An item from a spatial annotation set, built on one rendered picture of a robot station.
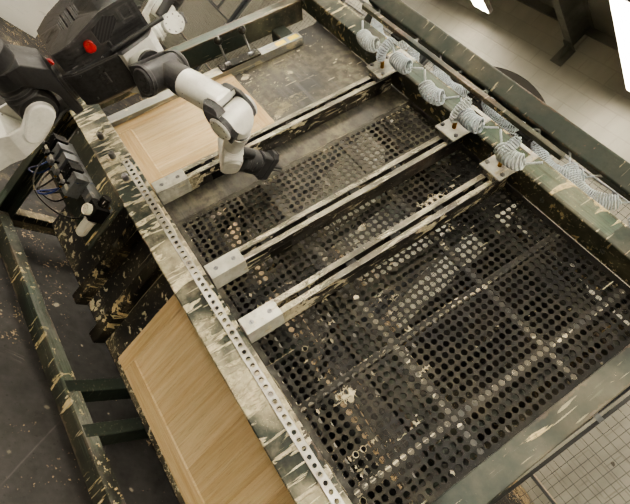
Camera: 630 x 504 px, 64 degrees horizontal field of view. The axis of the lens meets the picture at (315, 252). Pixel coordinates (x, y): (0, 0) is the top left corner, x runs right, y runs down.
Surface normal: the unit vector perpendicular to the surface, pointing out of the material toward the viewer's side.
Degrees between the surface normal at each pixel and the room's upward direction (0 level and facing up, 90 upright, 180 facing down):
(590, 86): 90
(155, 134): 57
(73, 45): 90
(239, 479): 90
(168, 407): 90
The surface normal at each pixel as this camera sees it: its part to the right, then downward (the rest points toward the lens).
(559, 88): -0.58, -0.28
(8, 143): 0.15, 0.84
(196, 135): -0.05, -0.54
